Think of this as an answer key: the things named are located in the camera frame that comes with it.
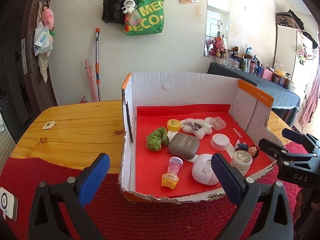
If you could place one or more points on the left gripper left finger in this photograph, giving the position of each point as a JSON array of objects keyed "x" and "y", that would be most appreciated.
[{"x": 91, "y": 178}]

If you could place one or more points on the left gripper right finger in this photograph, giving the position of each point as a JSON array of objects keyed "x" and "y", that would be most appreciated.
[{"x": 231, "y": 180}]

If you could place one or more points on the white glitter jar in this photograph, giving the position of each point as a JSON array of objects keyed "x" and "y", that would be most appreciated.
[{"x": 242, "y": 160}]

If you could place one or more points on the pink round device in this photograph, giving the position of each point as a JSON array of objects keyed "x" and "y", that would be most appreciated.
[{"x": 202, "y": 170}]

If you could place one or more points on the blue boy figurine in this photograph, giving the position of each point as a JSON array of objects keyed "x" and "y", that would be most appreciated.
[{"x": 252, "y": 150}]

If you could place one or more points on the pink white round compact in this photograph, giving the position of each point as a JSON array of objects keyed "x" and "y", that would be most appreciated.
[{"x": 219, "y": 141}]

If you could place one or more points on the clear small pill box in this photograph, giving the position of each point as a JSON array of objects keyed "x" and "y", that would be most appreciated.
[{"x": 217, "y": 123}]

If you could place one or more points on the pink girl figurine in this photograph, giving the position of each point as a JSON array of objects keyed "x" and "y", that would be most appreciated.
[{"x": 170, "y": 178}]

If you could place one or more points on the taupe rounded case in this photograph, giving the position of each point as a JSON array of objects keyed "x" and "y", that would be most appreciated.
[{"x": 184, "y": 146}]

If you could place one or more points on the white fluffy star hairclip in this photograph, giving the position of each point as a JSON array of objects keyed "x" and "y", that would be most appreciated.
[{"x": 198, "y": 127}]

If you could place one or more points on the green fuzzy scrunchie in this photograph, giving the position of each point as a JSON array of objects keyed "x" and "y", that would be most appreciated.
[{"x": 156, "y": 139}]

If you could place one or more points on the yellow round cap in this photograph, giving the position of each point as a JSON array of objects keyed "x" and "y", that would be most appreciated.
[{"x": 173, "y": 125}]

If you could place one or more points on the pink curtain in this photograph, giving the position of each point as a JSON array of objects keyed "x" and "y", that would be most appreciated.
[{"x": 311, "y": 103}]

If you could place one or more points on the small beige table tag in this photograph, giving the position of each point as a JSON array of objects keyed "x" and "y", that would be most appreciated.
[{"x": 49, "y": 125}]

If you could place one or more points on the blue cloth side table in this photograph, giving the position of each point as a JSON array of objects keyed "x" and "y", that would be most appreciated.
[{"x": 286, "y": 104}]

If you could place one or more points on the red MINISO bag liner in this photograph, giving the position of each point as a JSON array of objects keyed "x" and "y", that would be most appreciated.
[{"x": 151, "y": 165}]

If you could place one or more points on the white blue square device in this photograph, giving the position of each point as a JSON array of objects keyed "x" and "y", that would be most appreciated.
[{"x": 9, "y": 204}]

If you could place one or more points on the orange white cardboard box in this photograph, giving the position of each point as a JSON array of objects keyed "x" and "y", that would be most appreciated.
[{"x": 249, "y": 106}]

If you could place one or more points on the orange silver mop pole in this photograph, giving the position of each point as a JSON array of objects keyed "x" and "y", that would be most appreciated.
[{"x": 97, "y": 70}]

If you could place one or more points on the pink clothes hanger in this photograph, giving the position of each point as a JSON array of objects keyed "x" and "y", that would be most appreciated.
[{"x": 88, "y": 69}]

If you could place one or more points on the white wardrobe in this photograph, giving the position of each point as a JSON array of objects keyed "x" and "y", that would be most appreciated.
[{"x": 295, "y": 54}]

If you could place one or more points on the pink plush rabbit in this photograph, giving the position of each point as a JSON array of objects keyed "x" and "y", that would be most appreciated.
[{"x": 218, "y": 48}]

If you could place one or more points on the plastic bag on door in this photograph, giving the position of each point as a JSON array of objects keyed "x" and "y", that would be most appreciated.
[{"x": 43, "y": 40}]

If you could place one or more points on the pink plush on door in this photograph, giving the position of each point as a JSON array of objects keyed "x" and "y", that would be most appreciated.
[{"x": 47, "y": 18}]

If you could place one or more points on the green tote bag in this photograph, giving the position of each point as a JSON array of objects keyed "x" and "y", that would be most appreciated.
[{"x": 148, "y": 18}]

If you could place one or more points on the black backpack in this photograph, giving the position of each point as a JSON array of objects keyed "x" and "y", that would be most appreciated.
[{"x": 112, "y": 11}]

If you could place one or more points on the wall mirror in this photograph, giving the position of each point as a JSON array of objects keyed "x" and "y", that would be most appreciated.
[{"x": 217, "y": 23}]

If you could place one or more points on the white plush keychain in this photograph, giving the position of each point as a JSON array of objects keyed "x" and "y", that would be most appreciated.
[{"x": 129, "y": 7}]

